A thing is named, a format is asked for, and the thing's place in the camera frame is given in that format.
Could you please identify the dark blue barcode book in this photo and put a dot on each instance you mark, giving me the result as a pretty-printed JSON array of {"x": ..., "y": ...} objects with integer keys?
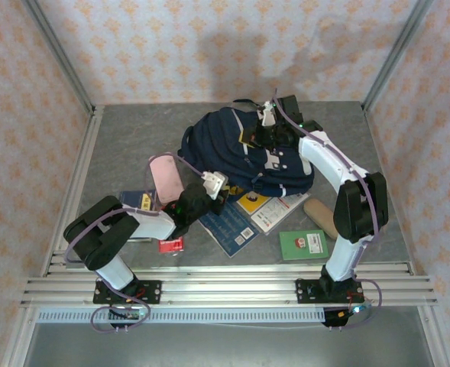
[{"x": 224, "y": 233}]

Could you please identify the navy blue student backpack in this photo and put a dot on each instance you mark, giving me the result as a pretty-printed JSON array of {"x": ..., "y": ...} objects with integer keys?
[{"x": 217, "y": 141}]

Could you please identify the pink pencil case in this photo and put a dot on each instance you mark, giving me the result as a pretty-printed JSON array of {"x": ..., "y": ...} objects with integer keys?
[{"x": 165, "y": 176}]

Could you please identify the red card pack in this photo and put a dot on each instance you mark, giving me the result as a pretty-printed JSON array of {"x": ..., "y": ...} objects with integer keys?
[{"x": 171, "y": 244}]

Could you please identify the dark blue yellow-label book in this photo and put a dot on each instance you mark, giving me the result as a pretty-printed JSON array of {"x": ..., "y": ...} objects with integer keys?
[{"x": 131, "y": 199}]

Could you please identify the green notebook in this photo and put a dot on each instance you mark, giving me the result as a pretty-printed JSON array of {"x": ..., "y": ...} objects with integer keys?
[{"x": 289, "y": 248}]

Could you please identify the tan glasses case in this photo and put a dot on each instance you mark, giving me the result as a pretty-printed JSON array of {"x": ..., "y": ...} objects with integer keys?
[{"x": 318, "y": 214}]

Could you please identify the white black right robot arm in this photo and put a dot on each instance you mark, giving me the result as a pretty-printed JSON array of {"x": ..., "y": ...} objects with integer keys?
[{"x": 324, "y": 160}]

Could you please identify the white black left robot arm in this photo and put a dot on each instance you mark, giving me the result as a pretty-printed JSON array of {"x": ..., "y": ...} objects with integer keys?
[{"x": 148, "y": 225}]

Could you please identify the small circuit board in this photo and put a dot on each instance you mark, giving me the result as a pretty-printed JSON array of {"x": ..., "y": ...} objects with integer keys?
[
  {"x": 356, "y": 309},
  {"x": 131, "y": 316}
]

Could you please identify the aluminium mounting rail beam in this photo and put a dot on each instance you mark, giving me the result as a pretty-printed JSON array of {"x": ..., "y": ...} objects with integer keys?
[{"x": 228, "y": 284}]

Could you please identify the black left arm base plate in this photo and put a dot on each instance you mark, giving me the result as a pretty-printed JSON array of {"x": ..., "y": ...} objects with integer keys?
[{"x": 154, "y": 292}]

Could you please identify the aluminium table side rail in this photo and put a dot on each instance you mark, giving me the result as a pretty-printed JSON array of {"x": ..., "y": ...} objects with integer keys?
[{"x": 73, "y": 191}]

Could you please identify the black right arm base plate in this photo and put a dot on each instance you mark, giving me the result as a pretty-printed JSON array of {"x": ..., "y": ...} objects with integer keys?
[{"x": 305, "y": 292}]

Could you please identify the aluminium corner post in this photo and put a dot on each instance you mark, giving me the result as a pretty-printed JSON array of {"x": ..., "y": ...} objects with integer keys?
[
  {"x": 398, "y": 49},
  {"x": 57, "y": 49}
]

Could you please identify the aluminium frame leg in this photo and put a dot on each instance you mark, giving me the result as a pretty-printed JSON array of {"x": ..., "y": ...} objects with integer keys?
[
  {"x": 436, "y": 336},
  {"x": 18, "y": 344}
]

